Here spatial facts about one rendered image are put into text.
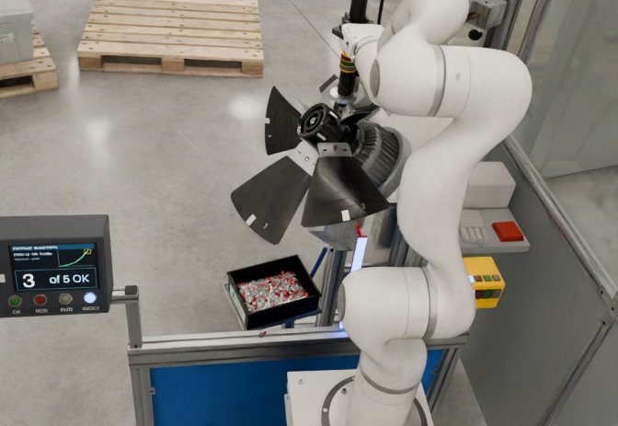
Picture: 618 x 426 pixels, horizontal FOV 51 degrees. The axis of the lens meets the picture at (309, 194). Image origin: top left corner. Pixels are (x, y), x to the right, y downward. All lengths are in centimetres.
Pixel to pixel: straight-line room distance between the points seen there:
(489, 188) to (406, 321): 118
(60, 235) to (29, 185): 220
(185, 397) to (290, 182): 66
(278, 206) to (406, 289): 86
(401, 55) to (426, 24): 7
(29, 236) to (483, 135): 92
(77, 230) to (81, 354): 141
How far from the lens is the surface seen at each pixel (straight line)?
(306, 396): 142
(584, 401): 210
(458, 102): 91
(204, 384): 185
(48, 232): 144
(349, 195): 165
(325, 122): 178
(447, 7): 97
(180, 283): 300
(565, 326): 212
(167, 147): 379
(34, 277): 146
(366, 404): 128
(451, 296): 108
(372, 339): 109
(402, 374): 119
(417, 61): 89
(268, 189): 188
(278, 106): 207
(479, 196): 220
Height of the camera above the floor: 220
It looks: 39 degrees down
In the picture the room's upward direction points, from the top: 8 degrees clockwise
